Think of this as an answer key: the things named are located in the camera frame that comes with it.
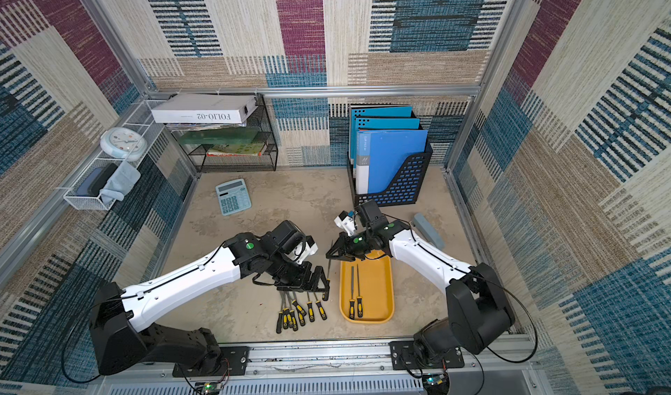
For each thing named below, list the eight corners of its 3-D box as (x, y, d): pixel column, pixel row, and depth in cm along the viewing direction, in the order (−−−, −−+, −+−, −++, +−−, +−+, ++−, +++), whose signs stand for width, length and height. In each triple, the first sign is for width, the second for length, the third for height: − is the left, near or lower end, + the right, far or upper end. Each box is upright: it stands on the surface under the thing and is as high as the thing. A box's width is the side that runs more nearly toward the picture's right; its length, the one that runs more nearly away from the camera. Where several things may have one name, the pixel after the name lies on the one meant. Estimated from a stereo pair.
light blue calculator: (222, 217, 106) (220, 213, 104) (217, 190, 115) (215, 186, 113) (252, 207, 109) (250, 203, 107) (244, 182, 118) (242, 177, 116)
